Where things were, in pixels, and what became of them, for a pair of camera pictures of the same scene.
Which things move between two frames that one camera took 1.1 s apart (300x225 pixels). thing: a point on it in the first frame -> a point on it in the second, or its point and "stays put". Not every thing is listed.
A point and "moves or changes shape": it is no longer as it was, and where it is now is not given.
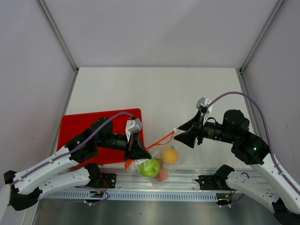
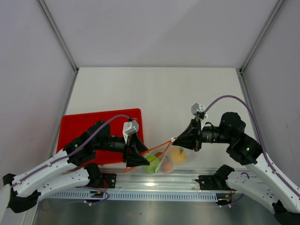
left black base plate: x=108 y=181 stays put
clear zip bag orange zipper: x=155 y=151 -> x=166 y=159
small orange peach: x=162 y=175 -> x=167 y=167
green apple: x=150 y=168 moves or changes shape
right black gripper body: x=210 y=130 stays put
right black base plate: x=212 y=183 stays put
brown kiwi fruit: x=160 y=162 -> x=159 y=154
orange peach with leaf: x=170 y=155 -> x=177 y=155
